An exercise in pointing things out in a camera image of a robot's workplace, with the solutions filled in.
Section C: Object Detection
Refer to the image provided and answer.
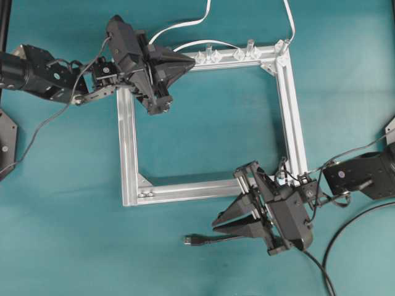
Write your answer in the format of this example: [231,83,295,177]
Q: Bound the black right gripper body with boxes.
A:
[234,161,313,255]

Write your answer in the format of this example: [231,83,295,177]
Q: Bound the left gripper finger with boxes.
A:
[154,66,191,93]
[148,44,196,71]

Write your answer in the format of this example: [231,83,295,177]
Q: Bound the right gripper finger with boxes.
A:
[214,215,273,244]
[212,192,262,230]

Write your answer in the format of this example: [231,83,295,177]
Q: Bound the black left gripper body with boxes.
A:
[106,15,172,115]

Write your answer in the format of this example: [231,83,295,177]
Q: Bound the black USB cable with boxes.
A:
[183,202,395,296]

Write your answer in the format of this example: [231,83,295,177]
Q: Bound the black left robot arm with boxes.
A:
[1,15,196,115]

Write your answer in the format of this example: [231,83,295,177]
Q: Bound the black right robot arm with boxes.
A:
[212,151,394,255]

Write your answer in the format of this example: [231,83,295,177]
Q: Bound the black zip tie loop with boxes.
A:
[275,156,290,185]

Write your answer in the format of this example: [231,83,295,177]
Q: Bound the blue tape piece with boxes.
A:
[276,178,286,186]

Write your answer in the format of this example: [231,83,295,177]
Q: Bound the white flat cable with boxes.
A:
[148,0,297,52]

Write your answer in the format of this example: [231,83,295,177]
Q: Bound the aluminium extrusion frame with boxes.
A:
[117,40,308,207]

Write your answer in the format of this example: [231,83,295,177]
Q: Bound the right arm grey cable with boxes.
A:
[308,132,395,173]

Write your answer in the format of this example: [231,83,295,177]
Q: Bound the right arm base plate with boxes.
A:
[385,117,395,146]

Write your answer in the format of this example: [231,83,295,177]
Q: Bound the black vertical rail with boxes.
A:
[0,0,12,52]

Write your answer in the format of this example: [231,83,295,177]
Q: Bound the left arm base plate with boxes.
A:
[0,109,18,181]

